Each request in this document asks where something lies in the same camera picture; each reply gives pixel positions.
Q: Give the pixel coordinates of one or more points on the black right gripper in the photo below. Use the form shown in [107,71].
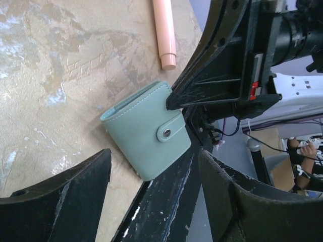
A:
[274,35]

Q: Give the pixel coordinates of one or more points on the teal leather card holder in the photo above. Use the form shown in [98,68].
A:
[149,135]

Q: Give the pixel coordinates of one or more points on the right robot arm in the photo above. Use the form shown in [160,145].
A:
[291,79]

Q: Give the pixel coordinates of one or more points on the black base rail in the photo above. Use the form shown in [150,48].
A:
[162,209]

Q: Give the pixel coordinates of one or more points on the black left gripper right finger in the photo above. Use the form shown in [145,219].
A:
[241,208]

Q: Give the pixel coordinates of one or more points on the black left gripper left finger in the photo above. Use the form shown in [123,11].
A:
[65,207]

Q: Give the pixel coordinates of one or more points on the pink microphone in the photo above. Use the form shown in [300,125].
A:
[165,34]

